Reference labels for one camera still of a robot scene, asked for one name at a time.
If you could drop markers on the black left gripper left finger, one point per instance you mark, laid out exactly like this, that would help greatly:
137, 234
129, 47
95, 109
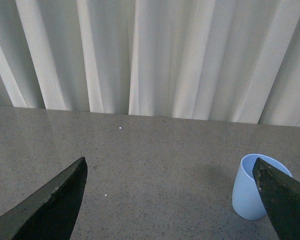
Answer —
51, 212

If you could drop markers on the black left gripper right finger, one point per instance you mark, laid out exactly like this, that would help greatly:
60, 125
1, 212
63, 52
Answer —
280, 196

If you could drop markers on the blue plastic cup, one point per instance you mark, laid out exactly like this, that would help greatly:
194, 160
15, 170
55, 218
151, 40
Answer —
246, 200

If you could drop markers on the white pleated curtain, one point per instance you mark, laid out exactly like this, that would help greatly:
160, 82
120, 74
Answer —
224, 60

